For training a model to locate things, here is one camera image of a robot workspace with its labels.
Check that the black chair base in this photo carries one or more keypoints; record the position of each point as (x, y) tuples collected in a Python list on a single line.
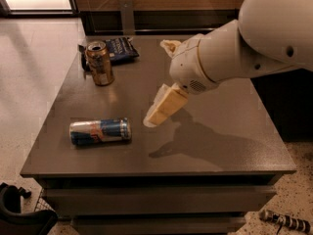
[(15, 222)]

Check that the left metal wall bracket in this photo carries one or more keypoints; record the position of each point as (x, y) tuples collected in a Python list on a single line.
[(127, 16)]

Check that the silver blue redbull can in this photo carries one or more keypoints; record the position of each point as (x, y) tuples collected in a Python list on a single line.
[(100, 131)]

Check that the gold brown drink can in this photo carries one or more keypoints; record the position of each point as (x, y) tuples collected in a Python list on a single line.
[(98, 59)]

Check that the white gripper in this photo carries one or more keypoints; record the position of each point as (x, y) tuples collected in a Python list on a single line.
[(186, 64)]

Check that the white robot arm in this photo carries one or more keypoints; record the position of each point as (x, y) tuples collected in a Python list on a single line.
[(269, 36)]

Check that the blue snack bag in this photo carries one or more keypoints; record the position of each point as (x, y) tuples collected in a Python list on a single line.
[(121, 50)]

